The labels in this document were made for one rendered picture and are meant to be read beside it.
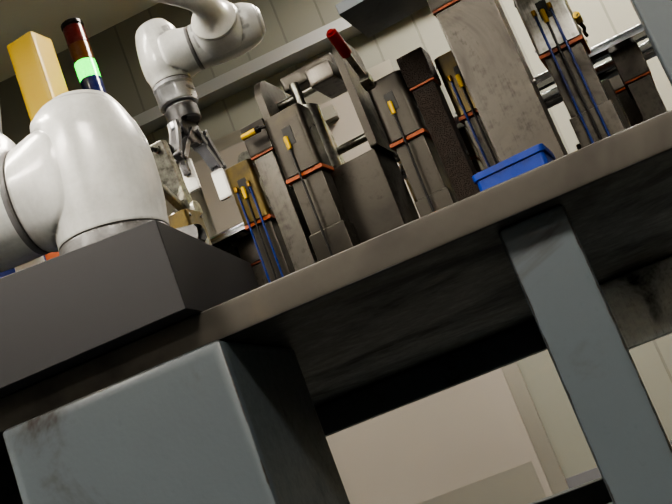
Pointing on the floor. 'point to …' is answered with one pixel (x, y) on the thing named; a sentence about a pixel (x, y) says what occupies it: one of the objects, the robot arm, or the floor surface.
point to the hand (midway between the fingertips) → (209, 190)
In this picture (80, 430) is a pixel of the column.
